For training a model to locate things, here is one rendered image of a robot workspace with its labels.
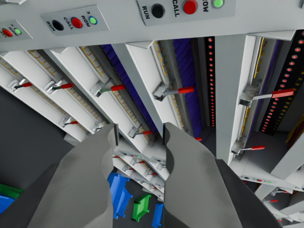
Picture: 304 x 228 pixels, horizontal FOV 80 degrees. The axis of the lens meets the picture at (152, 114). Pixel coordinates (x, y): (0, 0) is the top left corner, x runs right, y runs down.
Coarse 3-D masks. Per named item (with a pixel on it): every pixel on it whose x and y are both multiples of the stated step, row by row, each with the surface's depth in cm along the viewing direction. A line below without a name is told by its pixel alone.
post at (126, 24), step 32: (32, 0) 29; (64, 0) 28; (96, 0) 26; (128, 0) 25; (256, 0) 21; (288, 0) 20; (32, 32) 36; (96, 32) 31; (128, 32) 29; (160, 32) 28; (192, 32) 26; (224, 32) 25; (256, 32) 24
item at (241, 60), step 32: (288, 32) 22; (224, 64) 31; (256, 64) 34; (288, 64) 45; (224, 96) 37; (256, 96) 36; (288, 96) 52; (224, 128) 48; (256, 128) 72; (224, 160) 66
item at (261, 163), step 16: (208, 128) 84; (128, 144) 92; (160, 144) 87; (208, 144) 80; (256, 144) 74; (272, 144) 73; (288, 144) 71; (256, 160) 71; (272, 160) 70; (256, 176) 69; (272, 176) 67
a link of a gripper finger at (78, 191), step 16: (112, 128) 12; (80, 144) 10; (96, 144) 10; (112, 144) 12; (64, 160) 9; (80, 160) 9; (96, 160) 9; (112, 160) 10; (64, 176) 8; (80, 176) 8; (96, 176) 8; (48, 192) 7; (64, 192) 7; (80, 192) 7; (96, 192) 7; (48, 208) 7; (64, 208) 7; (80, 208) 7; (96, 208) 7; (112, 208) 8; (32, 224) 6; (48, 224) 6; (64, 224) 6; (80, 224) 6; (96, 224) 6; (112, 224) 8
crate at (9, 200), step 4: (0, 196) 45; (4, 196) 46; (8, 196) 48; (0, 200) 47; (4, 200) 47; (8, 200) 46; (12, 200) 46; (0, 204) 48; (4, 204) 46; (8, 204) 46; (0, 208) 48; (4, 208) 47; (0, 212) 47
